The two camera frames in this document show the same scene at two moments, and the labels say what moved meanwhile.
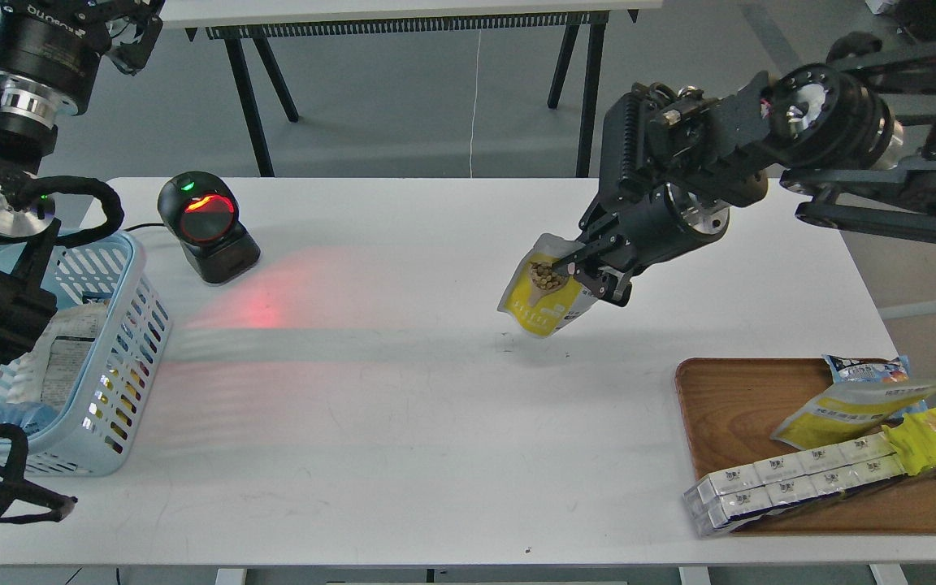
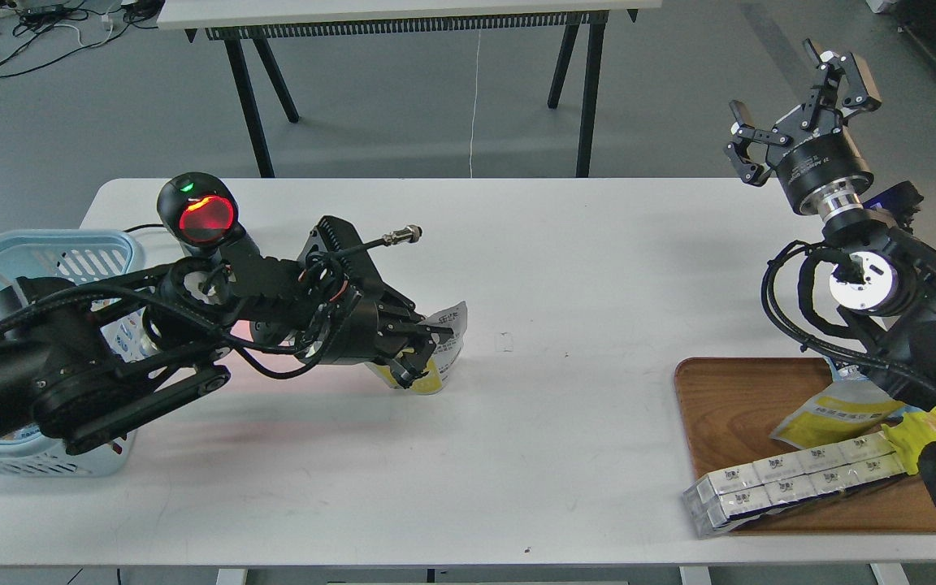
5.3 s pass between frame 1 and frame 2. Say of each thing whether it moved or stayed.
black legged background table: stayed
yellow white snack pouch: stayed
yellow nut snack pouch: moved
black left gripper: moved
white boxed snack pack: stayed
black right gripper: moved
